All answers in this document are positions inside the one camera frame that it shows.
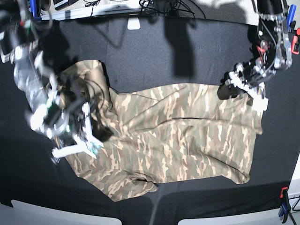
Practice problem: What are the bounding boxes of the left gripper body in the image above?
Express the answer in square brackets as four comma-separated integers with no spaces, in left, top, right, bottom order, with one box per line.
[217,70,260,100]

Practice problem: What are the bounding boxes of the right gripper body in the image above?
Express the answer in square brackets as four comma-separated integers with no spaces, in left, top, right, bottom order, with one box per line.
[63,103,103,145]

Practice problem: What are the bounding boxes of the camouflage t-shirt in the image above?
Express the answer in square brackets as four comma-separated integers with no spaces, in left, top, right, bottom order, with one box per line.
[64,60,263,202]

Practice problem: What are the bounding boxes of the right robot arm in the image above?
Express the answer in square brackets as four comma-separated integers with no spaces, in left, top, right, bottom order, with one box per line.
[0,0,112,147]

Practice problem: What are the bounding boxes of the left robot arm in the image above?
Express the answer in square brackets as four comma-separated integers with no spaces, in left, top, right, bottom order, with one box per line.
[217,0,292,100]

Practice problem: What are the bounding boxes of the orange clamp top right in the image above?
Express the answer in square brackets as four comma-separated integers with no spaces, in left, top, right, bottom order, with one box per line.
[292,28,300,55]

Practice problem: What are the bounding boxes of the orange clamp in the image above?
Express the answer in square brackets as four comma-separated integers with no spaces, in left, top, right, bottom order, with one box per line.
[278,187,291,224]
[292,28,300,55]

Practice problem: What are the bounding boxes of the blue clamp top right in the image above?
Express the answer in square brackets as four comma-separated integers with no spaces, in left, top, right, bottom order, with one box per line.
[287,4,297,30]

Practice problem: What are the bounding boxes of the black table cloth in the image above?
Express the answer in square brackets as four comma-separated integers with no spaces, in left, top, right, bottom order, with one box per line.
[0,17,300,225]

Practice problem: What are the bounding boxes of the white tape patch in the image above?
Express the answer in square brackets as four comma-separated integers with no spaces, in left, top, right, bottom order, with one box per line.
[127,15,141,30]

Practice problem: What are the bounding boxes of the orange clamp bottom right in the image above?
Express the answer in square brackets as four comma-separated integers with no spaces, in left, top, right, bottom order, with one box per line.
[278,187,291,224]

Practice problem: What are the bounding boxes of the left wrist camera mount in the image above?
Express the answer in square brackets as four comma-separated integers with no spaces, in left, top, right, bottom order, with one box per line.
[222,63,269,112]

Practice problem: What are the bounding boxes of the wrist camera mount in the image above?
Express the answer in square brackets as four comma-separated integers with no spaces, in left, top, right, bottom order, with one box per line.
[52,102,103,163]
[222,63,269,112]

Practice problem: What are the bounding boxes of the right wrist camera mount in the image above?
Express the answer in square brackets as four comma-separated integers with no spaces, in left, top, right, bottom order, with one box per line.
[52,102,103,163]

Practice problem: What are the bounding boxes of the black cables on desk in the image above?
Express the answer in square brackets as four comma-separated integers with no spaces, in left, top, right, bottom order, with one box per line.
[138,0,207,19]

